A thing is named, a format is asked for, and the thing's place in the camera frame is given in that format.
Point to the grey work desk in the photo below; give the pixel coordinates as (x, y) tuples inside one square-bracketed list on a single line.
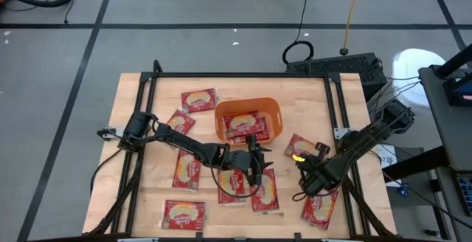
[(450, 131)]

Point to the orange plastic basket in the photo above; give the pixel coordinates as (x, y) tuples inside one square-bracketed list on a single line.
[(236, 105)]

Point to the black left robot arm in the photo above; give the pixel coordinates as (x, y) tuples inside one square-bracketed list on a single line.
[(184, 144)]

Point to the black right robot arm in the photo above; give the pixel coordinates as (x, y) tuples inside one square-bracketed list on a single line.
[(368, 138)]

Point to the black pole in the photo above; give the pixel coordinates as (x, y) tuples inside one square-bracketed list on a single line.
[(453, 62)]

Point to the black device on desk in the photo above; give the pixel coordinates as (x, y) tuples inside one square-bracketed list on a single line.
[(451, 90)]

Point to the black desk leg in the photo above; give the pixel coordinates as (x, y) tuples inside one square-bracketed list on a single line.
[(416, 164)]

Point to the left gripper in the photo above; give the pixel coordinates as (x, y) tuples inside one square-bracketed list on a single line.
[(243, 161)]

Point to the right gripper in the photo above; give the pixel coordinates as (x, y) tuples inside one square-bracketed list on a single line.
[(319, 177)]

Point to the black aluminium table frame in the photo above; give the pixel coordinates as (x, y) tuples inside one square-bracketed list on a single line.
[(239, 75)]

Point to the white paper sheet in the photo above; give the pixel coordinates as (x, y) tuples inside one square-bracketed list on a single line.
[(387, 158)]

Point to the black computer tower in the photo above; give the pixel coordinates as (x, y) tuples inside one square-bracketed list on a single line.
[(339, 68)]

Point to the silver metal bracket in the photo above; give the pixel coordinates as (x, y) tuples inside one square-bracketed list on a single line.
[(138, 240)]

